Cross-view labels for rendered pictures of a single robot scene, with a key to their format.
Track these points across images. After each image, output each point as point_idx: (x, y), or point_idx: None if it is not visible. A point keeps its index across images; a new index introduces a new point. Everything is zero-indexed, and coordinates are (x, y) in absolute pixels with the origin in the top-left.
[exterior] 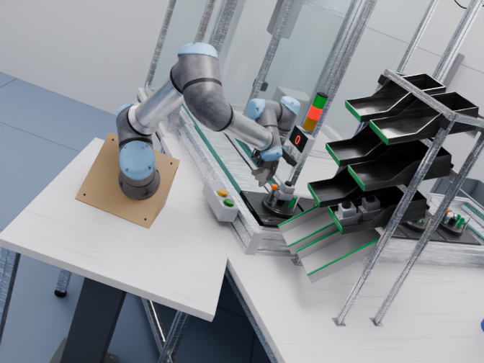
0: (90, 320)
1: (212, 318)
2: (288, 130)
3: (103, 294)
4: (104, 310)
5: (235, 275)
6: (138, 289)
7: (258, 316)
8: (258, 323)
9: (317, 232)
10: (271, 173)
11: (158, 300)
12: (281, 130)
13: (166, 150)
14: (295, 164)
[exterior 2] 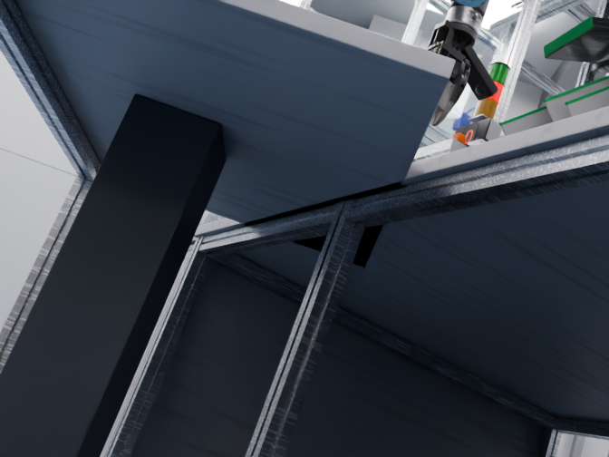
0: (47, 379)
1: (451, 69)
2: (481, 11)
3: (98, 294)
4: (91, 342)
5: (443, 158)
6: (267, 0)
7: (542, 131)
8: (549, 135)
9: (597, 84)
10: (460, 83)
11: (316, 26)
12: (470, 7)
13: (210, 226)
14: (496, 90)
